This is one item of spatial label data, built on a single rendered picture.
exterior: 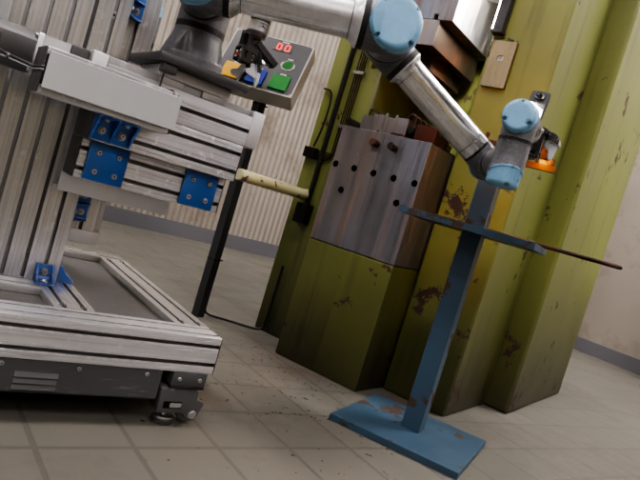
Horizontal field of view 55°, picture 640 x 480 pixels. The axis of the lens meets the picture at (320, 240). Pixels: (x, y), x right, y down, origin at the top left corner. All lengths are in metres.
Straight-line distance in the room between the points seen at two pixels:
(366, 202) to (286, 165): 3.39
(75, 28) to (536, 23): 1.56
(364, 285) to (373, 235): 0.18
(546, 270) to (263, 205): 3.37
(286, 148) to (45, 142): 4.15
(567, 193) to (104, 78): 1.92
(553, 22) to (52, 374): 1.93
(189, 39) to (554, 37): 1.37
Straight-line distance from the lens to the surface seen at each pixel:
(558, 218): 2.68
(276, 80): 2.51
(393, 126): 2.36
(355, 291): 2.25
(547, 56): 2.39
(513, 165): 1.44
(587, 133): 2.73
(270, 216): 5.62
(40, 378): 1.41
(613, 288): 6.17
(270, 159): 5.53
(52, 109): 1.59
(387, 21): 1.37
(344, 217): 2.31
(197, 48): 1.49
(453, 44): 2.55
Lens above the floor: 0.60
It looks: 3 degrees down
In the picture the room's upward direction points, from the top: 17 degrees clockwise
